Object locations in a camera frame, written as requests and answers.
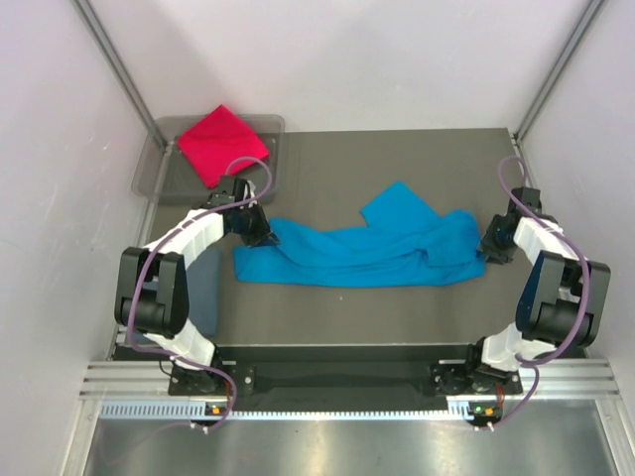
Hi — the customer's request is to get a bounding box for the bright blue t-shirt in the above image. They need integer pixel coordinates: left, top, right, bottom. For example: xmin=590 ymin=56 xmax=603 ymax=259
xmin=233 ymin=181 xmax=485 ymax=289

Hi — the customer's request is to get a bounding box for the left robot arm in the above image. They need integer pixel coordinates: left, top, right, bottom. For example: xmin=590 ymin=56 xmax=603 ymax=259
xmin=114 ymin=176 xmax=279 ymax=396

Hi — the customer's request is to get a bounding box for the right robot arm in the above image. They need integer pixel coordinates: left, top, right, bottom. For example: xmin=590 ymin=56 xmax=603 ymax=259
xmin=462 ymin=186 xmax=611 ymax=393

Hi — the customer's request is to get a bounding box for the folded dark blue t-shirt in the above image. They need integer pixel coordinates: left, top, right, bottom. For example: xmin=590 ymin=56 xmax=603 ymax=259
xmin=133 ymin=249 xmax=223 ymax=343

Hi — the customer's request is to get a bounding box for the folded red t-shirt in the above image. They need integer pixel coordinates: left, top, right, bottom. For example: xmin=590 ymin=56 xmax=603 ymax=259
xmin=178 ymin=105 xmax=269 ymax=188

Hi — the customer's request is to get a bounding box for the clear grey plastic bin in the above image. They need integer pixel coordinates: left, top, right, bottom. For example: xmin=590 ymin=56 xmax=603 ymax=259
xmin=132 ymin=114 xmax=286 ymax=205

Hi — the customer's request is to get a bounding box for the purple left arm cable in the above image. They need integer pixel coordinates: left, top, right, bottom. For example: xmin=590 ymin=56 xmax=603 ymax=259
xmin=126 ymin=156 xmax=274 ymax=432

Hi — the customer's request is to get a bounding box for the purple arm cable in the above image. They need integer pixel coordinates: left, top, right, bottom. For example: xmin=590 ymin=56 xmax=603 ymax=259
xmin=126 ymin=156 xmax=274 ymax=432
xmin=497 ymin=156 xmax=592 ymax=428

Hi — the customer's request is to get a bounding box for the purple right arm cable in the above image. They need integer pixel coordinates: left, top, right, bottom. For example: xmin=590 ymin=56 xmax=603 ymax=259
xmin=497 ymin=156 xmax=592 ymax=428

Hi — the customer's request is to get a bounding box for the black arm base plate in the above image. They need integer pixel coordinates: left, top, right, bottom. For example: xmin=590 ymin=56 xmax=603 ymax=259
xmin=167 ymin=360 xmax=522 ymax=398

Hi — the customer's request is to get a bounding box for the aluminium rail frame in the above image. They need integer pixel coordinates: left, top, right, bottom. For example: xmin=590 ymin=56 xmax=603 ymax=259
xmin=79 ymin=358 xmax=620 ymax=400

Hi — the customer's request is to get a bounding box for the slotted cable duct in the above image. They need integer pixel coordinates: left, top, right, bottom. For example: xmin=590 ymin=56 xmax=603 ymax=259
xmin=99 ymin=401 xmax=500 ymax=422

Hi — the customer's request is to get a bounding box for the left corner aluminium post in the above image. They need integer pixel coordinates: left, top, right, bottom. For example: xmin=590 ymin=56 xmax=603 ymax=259
xmin=70 ymin=0 xmax=168 ymax=149

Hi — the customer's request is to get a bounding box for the corner aluminium post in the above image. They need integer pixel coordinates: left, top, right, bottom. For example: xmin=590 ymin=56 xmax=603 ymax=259
xmin=70 ymin=0 xmax=168 ymax=149
xmin=512 ymin=0 xmax=607 ymax=146

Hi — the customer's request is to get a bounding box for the right corner aluminium post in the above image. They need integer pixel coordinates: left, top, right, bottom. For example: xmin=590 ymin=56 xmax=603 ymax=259
xmin=512 ymin=0 xmax=607 ymax=146

